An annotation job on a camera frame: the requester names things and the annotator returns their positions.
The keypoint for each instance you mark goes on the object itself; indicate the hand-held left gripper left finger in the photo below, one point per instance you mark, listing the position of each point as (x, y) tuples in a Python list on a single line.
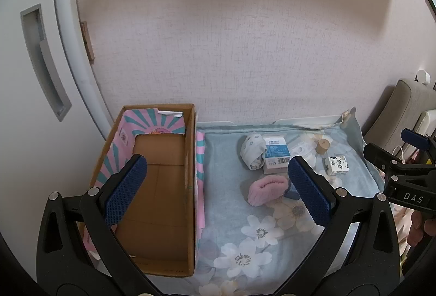
[(126, 190)]

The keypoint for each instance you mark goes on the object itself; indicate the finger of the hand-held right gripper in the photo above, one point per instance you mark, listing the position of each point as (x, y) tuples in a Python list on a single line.
[(379, 156), (414, 138)]

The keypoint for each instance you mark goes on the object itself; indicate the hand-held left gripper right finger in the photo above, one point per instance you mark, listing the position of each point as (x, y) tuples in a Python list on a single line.
[(308, 190)]

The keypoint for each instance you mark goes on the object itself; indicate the blue silver carton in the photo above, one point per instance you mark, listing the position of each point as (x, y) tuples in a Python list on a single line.
[(291, 194)]

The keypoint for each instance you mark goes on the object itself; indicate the cardboard box with pink lining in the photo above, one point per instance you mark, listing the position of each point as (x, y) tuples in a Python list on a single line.
[(160, 180)]

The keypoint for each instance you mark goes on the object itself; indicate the small white patterned box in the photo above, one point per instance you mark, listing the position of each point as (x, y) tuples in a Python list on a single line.
[(337, 165)]

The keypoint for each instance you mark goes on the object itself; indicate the clear plastic packet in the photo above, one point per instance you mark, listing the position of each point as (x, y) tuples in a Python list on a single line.
[(304, 147)]

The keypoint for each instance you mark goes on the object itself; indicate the small jar with wooden lid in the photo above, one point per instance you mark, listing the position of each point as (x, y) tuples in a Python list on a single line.
[(322, 146)]

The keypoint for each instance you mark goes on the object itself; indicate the white patterned sock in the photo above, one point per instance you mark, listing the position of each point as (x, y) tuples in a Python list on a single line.
[(252, 149)]

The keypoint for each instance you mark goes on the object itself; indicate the person's right hand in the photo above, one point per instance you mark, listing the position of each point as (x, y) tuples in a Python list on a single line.
[(420, 226)]

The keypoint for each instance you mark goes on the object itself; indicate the beige padded headboard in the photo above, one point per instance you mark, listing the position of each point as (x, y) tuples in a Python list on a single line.
[(391, 112)]

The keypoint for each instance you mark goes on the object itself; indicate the pink fuzzy sock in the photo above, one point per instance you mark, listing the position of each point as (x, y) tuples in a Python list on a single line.
[(265, 188)]

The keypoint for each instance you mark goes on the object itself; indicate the white and blue carton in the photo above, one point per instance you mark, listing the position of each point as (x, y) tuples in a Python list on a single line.
[(276, 153)]

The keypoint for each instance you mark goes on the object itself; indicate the white round device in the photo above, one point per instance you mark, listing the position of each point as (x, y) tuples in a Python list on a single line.
[(423, 76)]

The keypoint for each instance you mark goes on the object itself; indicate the floral light blue blanket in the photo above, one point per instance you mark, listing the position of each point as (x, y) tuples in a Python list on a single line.
[(224, 187)]

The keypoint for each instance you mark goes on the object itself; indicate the white wardrobe door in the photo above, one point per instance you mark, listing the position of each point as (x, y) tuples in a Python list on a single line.
[(34, 146)]

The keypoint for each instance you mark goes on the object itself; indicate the white bed rail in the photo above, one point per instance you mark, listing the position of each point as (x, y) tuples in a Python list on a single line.
[(306, 119)]

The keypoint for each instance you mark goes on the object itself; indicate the wooden wall strip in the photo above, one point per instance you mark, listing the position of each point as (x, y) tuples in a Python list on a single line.
[(87, 40)]

